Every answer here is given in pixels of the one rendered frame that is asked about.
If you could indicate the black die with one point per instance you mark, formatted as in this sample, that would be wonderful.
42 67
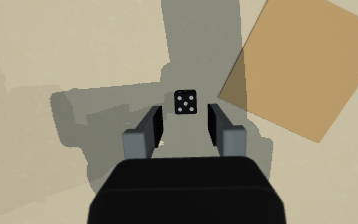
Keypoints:
185 102

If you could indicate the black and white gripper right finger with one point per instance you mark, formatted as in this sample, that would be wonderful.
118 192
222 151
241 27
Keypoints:
230 139

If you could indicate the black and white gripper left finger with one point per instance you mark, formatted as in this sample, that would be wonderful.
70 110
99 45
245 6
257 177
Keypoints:
140 142

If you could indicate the tan square mat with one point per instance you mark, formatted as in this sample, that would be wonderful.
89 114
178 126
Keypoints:
298 67

